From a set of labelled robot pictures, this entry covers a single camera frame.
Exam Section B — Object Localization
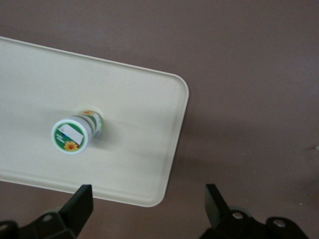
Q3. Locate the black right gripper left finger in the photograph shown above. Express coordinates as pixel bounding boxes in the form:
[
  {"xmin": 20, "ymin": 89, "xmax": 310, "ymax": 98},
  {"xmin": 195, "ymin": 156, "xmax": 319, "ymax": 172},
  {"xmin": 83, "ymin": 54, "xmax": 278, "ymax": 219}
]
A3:
[{"xmin": 0, "ymin": 184, "xmax": 95, "ymax": 239}]

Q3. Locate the green gum bottle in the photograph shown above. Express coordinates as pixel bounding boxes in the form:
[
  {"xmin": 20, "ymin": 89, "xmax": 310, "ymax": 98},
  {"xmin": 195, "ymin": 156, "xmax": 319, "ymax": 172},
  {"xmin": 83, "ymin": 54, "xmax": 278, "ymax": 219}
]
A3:
[{"xmin": 50, "ymin": 110, "xmax": 105, "ymax": 155}]

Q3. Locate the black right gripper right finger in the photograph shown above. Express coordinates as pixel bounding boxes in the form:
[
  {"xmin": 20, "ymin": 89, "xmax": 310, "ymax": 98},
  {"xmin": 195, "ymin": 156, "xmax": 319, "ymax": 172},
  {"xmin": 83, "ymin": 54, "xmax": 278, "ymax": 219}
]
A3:
[{"xmin": 200, "ymin": 183, "xmax": 310, "ymax": 239}]

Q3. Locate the beige plastic tray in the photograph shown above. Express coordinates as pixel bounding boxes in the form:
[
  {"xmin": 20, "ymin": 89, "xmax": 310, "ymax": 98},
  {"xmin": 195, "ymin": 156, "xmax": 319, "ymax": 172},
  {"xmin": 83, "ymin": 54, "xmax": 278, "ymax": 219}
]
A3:
[{"xmin": 0, "ymin": 35, "xmax": 190, "ymax": 208}]

